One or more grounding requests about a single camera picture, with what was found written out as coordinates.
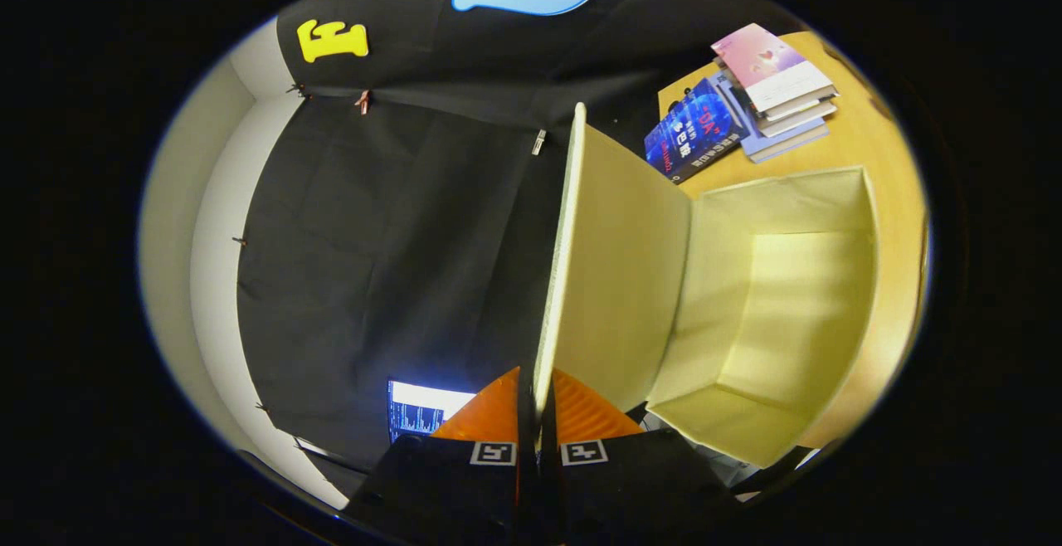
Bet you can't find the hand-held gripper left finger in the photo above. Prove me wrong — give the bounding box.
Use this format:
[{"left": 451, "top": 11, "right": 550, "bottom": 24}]
[{"left": 343, "top": 366, "right": 538, "bottom": 543}]

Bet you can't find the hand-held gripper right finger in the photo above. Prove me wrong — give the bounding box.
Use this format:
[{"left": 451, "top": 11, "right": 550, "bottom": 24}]
[{"left": 539, "top": 368, "right": 741, "bottom": 545}]

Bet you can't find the cream fabric storage box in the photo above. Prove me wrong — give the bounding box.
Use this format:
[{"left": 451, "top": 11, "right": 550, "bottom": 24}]
[{"left": 533, "top": 102, "right": 880, "bottom": 470}]

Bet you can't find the lit computer screen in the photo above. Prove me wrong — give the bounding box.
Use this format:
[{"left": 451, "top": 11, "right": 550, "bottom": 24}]
[{"left": 387, "top": 378, "right": 478, "bottom": 445}]

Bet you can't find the black backdrop cloth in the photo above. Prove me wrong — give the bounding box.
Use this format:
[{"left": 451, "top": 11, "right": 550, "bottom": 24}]
[{"left": 236, "top": 0, "right": 814, "bottom": 476}]

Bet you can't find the row of dark cloth clips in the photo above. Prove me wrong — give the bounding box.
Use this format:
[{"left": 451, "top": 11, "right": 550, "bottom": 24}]
[{"left": 232, "top": 81, "right": 309, "bottom": 414}]

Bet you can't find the dark blue book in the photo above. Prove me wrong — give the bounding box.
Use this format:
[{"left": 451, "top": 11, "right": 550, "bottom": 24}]
[{"left": 644, "top": 77, "right": 749, "bottom": 186}]

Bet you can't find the pale blue book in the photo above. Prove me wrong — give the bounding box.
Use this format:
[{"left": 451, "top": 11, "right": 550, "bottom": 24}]
[{"left": 712, "top": 69, "right": 831, "bottom": 164}]

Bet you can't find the grey cover book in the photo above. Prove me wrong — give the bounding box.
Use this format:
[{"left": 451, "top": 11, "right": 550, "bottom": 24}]
[{"left": 753, "top": 96, "right": 840, "bottom": 139}]

